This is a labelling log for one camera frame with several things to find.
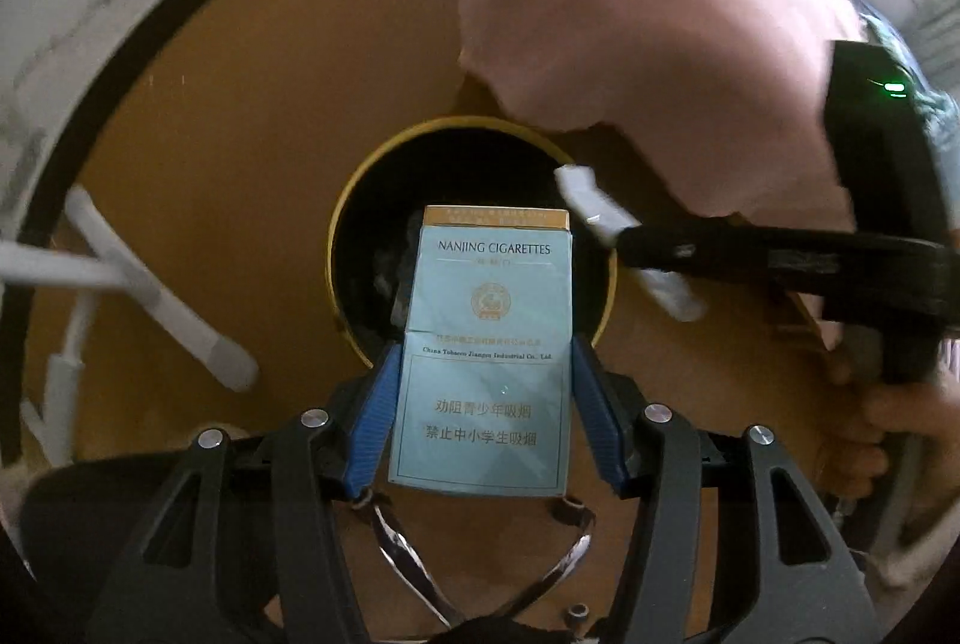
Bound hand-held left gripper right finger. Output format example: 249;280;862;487
570;333;882;644

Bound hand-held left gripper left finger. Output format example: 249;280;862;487
82;340;406;644

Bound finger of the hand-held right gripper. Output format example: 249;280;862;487
615;222;790;294

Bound light blue cigarette pack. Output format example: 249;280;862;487
386;205;575;495

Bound black bin with yellow rim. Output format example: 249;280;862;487
326;115;620;369

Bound person's right hand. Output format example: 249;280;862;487
821;321;946;510

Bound person's pink pants leg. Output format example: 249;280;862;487
454;0;863;236

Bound white cables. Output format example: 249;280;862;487
0;183;260;465

